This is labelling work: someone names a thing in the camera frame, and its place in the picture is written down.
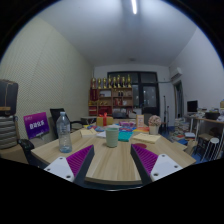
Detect dark brown case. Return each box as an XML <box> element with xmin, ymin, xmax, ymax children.
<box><xmin>0</xmin><ymin>79</ymin><xmax>19</xmax><ymax>117</ymax></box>

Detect white round stool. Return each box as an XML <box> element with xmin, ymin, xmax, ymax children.
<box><xmin>203</xmin><ymin>137</ymin><xmax>221</xmax><ymax>161</ymax></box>

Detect black low chair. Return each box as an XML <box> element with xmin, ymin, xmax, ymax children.
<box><xmin>17</xmin><ymin>138</ymin><xmax>48</xmax><ymax>169</ymax></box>

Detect black office chair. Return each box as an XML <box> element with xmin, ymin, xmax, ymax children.
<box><xmin>49</xmin><ymin>107</ymin><xmax>83</xmax><ymax>139</ymax></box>

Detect purple sign board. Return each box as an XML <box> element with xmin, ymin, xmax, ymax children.
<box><xmin>23</xmin><ymin>111</ymin><xmax>51</xmax><ymax>140</ymax></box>

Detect teal book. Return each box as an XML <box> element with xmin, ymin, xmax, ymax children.
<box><xmin>117</xmin><ymin>130</ymin><xmax>134</xmax><ymax>143</ymax></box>

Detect flat round red coaster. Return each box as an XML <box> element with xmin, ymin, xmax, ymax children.
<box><xmin>133</xmin><ymin>142</ymin><xmax>148</xmax><ymax>150</ymax></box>

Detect ceiling tube light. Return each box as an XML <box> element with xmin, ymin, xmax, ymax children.
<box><xmin>130</xmin><ymin>0</ymin><xmax>138</xmax><ymax>15</ymax></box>

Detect pink box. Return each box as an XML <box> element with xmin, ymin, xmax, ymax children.
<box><xmin>118</xmin><ymin>120</ymin><xmax>136</xmax><ymax>129</ymax></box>

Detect wooden side desk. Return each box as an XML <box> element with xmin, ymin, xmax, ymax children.
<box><xmin>183</xmin><ymin>111</ymin><xmax>224</xmax><ymax>161</ymax></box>

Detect orange standing card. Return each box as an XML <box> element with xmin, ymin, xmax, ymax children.
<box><xmin>135</xmin><ymin>114</ymin><xmax>146</xmax><ymax>129</ymax></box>

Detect yellow gift box red ribbon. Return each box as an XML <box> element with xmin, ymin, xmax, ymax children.
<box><xmin>96</xmin><ymin>112</ymin><xmax>115</xmax><ymax>127</ymax></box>

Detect clear plastic water bottle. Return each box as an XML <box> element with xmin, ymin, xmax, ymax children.
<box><xmin>55</xmin><ymin>111</ymin><xmax>73</xmax><ymax>154</ymax></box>

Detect pale green cup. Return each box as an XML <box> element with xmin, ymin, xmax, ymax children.
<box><xmin>105</xmin><ymin>126</ymin><xmax>120</xmax><ymax>149</ymax></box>

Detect black computer monitor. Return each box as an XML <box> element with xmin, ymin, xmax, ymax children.
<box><xmin>186</xmin><ymin>100</ymin><xmax>199</xmax><ymax>114</ymax></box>

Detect black framed glass door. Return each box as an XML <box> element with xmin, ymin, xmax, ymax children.
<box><xmin>107</xmin><ymin>70</ymin><xmax>160</xmax><ymax>118</ymax></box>

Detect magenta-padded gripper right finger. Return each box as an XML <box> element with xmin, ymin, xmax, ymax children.
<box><xmin>130</xmin><ymin>143</ymin><xmax>184</xmax><ymax>186</ymax></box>

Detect white wall air conditioner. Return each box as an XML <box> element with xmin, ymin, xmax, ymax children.
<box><xmin>169</xmin><ymin>67</ymin><xmax>184</xmax><ymax>81</ymax></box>

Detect orange book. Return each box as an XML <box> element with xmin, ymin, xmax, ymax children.
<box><xmin>133</xmin><ymin>126</ymin><xmax>150</xmax><ymax>135</ymax></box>

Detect large beige book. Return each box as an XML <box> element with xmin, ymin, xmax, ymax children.
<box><xmin>132</xmin><ymin>132</ymin><xmax>162</xmax><ymax>145</ymax></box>

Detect wooden shelf unit with trophies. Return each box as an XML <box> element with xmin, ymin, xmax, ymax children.
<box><xmin>88</xmin><ymin>74</ymin><xmax>134</xmax><ymax>118</ymax></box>

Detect stack of books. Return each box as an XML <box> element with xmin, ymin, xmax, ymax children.
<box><xmin>173</xmin><ymin>118</ymin><xmax>191</xmax><ymax>141</ymax></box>

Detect striped grey cushion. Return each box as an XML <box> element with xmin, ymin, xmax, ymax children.
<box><xmin>0</xmin><ymin>115</ymin><xmax>18</xmax><ymax>150</ymax></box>

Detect pink flowers in white pot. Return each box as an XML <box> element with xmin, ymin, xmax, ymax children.
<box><xmin>147</xmin><ymin>114</ymin><xmax>162</xmax><ymax>136</ymax></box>

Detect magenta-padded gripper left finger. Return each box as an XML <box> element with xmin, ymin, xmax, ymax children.
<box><xmin>43</xmin><ymin>144</ymin><xmax>95</xmax><ymax>186</ymax></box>

